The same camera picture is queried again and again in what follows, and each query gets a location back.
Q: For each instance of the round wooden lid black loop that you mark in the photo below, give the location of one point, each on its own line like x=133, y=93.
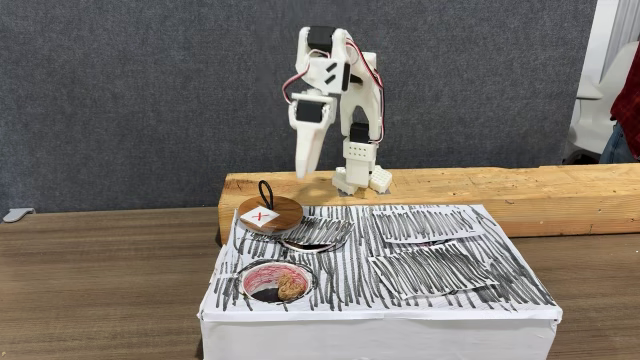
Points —
x=285, y=212

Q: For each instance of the white paper red cross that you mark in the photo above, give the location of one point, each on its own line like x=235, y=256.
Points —
x=259, y=216

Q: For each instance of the brown debris clump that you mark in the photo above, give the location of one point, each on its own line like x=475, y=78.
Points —
x=291, y=287

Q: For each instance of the scribbled paper sheet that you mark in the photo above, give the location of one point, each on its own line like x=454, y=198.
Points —
x=425, y=225
x=430, y=270
x=320, y=230

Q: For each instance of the grey felt partition panel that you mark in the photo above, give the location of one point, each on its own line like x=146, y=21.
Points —
x=150, y=90

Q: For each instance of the light wooden beam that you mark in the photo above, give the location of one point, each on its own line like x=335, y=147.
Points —
x=500, y=190

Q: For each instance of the white box with black scribbles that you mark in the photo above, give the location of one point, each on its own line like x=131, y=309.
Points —
x=375, y=335

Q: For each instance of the person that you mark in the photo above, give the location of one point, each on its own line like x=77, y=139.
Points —
x=627, y=110

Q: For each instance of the grey partition foot bracket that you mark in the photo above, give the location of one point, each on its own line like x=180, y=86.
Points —
x=17, y=214

